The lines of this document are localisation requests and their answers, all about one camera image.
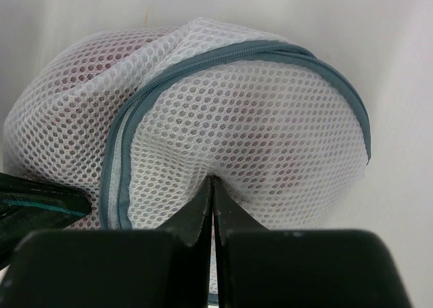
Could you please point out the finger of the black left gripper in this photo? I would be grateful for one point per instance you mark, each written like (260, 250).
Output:
(28, 206)

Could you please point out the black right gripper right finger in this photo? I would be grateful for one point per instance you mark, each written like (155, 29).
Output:
(258, 267)

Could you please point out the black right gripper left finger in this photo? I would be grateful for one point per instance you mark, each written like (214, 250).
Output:
(164, 267)

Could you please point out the blue-trimmed mesh laundry bag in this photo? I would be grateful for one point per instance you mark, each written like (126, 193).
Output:
(138, 118)

